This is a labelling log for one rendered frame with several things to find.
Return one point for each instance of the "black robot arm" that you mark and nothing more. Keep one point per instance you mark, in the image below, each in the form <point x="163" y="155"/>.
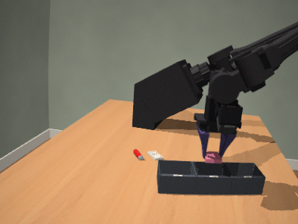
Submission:
<point x="225" y="86"/>

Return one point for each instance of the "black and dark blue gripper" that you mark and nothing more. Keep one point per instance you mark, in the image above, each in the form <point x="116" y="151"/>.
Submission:
<point x="204" y="133"/>

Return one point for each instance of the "dark grey rack of bins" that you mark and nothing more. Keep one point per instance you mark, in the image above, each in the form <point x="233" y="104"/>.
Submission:
<point x="243" y="178"/>

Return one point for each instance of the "white domino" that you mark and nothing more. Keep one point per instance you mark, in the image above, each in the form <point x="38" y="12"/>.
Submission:
<point x="155" y="155"/>

